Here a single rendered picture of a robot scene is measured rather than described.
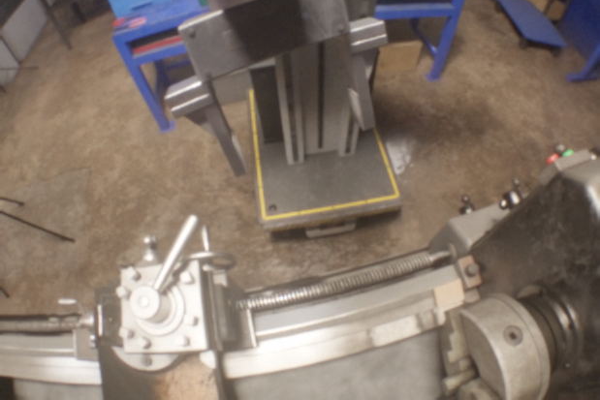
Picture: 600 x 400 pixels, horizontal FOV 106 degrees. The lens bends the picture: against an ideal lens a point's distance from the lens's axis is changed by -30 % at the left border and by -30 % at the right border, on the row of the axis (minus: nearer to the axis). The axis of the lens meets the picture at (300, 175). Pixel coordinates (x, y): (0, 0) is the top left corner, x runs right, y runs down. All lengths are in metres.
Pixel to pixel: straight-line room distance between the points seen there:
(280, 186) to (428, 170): 0.98
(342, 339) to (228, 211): 1.25
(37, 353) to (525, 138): 3.01
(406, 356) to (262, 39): 0.90
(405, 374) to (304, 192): 0.95
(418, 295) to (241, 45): 0.76
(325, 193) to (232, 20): 1.33
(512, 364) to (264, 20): 0.55
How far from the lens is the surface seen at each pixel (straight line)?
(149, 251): 0.93
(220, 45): 0.26
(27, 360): 1.27
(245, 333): 0.82
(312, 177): 1.58
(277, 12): 0.26
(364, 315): 0.85
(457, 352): 0.62
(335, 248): 1.77
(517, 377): 0.57
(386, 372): 0.98
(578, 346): 0.69
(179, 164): 2.19
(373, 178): 1.60
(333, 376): 0.96
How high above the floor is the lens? 1.68
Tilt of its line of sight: 59 degrees down
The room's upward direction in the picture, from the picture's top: 5 degrees counter-clockwise
